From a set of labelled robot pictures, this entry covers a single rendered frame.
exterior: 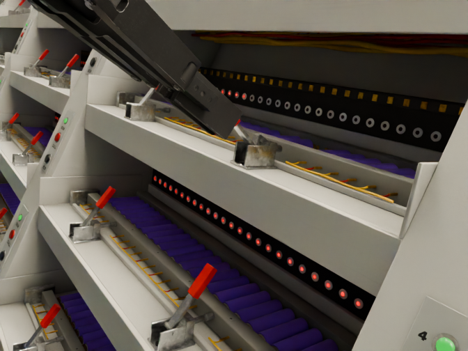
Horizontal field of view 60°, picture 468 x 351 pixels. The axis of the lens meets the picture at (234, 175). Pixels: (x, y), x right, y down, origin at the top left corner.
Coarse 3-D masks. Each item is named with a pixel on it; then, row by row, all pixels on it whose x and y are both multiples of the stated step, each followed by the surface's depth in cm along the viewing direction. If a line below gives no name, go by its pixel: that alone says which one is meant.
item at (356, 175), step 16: (160, 112) 66; (176, 112) 62; (192, 128) 55; (288, 144) 43; (288, 160) 43; (304, 160) 41; (320, 160) 39; (336, 160) 38; (352, 160) 38; (336, 176) 38; (352, 176) 36; (368, 176) 35; (384, 176) 34; (400, 176) 34; (368, 192) 33; (384, 192) 34; (400, 192) 33
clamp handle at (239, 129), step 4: (236, 124) 37; (236, 128) 38; (240, 128) 38; (240, 132) 38; (244, 132) 38; (240, 136) 39; (244, 136) 38; (248, 136) 39; (256, 136) 40; (260, 136) 40; (244, 140) 39; (248, 140) 39; (252, 140) 40; (256, 140) 40; (248, 144) 40; (252, 144) 39; (256, 144) 40
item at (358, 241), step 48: (96, 96) 71; (144, 144) 54; (192, 144) 47; (384, 144) 47; (240, 192) 38; (288, 192) 33; (336, 192) 35; (288, 240) 33; (336, 240) 30; (384, 240) 27
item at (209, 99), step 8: (192, 64) 29; (184, 72) 29; (192, 72) 29; (184, 80) 29; (192, 80) 31; (200, 80) 31; (192, 88) 31; (200, 88) 32; (208, 88) 32; (192, 96) 31; (200, 96) 32; (208, 96) 32; (216, 96) 33; (200, 104) 33; (208, 104) 32
